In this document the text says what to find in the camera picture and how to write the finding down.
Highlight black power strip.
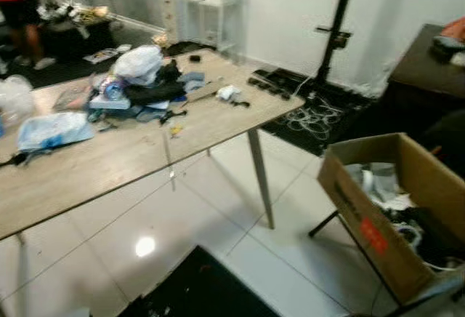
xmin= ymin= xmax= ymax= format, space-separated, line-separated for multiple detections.
xmin=246 ymin=69 xmax=293 ymax=100

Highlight light blue plastic bag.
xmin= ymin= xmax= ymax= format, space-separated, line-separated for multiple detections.
xmin=15 ymin=111 xmax=96 ymax=153

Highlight white plastic bag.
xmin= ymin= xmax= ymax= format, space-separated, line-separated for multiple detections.
xmin=112 ymin=44 xmax=165 ymax=87

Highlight tangled white cables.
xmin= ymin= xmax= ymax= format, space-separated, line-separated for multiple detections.
xmin=279 ymin=95 xmax=344 ymax=137

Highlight white crumpled paper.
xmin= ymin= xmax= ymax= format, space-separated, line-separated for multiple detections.
xmin=216 ymin=84 xmax=242 ymax=105

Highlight white shelf rack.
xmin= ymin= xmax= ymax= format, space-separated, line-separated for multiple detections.
xmin=161 ymin=0 xmax=245 ymax=53

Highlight dark wooden cabinet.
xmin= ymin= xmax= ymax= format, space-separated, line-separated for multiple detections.
xmin=384 ymin=23 xmax=465 ymax=152

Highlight low black cluttered table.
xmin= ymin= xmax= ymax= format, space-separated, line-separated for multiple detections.
xmin=38 ymin=3 xmax=118 ymax=61

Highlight black floor mat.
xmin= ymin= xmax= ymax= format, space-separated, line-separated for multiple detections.
xmin=118 ymin=245 xmax=282 ymax=317

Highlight light wooden table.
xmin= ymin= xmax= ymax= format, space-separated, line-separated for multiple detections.
xmin=0 ymin=47 xmax=306 ymax=244

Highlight black tripod stand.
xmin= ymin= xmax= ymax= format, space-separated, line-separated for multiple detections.
xmin=313 ymin=0 xmax=361 ymax=89

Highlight person in red shirt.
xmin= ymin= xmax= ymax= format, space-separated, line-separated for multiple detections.
xmin=0 ymin=0 xmax=57 ymax=71

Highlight black cloth pile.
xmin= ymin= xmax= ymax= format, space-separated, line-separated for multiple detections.
xmin=126 ymin=59 xmax=187 ymax=108

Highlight brown cardboard box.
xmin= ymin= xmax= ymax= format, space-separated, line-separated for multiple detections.
xmin=316 ymin=132 xmax=465 ymax=305

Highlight clear plastic bag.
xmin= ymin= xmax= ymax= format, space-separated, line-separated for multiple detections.
xmin=0 ymin=75 xmax=36 ymax=126

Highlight shiny blue roll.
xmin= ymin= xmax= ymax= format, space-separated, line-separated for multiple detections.
xmin=101 ymin=75 xmax=129 ymax=102

